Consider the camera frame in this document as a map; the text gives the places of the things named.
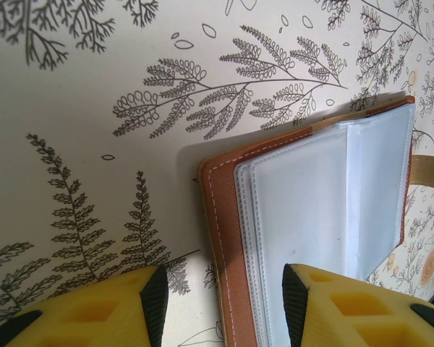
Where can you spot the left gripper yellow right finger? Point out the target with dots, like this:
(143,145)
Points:
(347,314)

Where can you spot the brown leather card holder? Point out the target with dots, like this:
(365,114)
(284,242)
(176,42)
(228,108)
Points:
(224,217)

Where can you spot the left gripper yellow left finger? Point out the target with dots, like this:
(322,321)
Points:
(94,318)

